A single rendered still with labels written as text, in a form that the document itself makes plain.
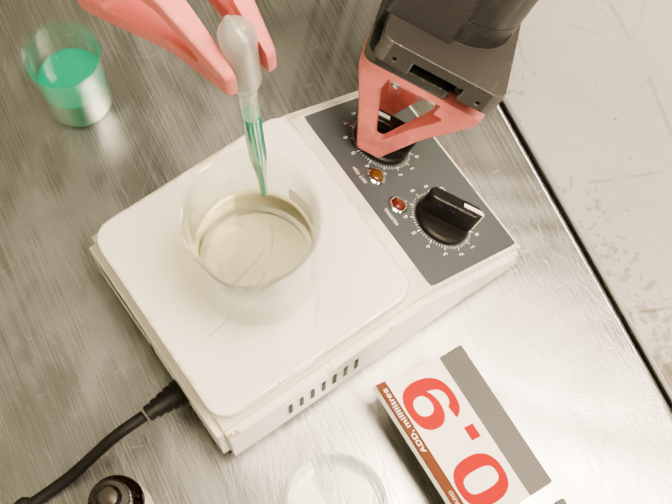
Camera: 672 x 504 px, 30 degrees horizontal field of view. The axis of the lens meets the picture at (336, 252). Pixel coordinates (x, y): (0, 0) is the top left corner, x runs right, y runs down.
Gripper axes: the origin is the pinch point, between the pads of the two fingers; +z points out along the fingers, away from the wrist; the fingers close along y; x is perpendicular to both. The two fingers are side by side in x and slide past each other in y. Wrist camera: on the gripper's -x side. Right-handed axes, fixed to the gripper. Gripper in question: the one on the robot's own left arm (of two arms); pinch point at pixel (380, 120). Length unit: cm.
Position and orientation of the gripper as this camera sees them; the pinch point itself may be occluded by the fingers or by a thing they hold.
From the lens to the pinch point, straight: 68.5
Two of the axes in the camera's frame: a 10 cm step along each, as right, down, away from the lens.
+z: -4.1, 5.4, 7.3
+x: 8.8, 4.4, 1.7
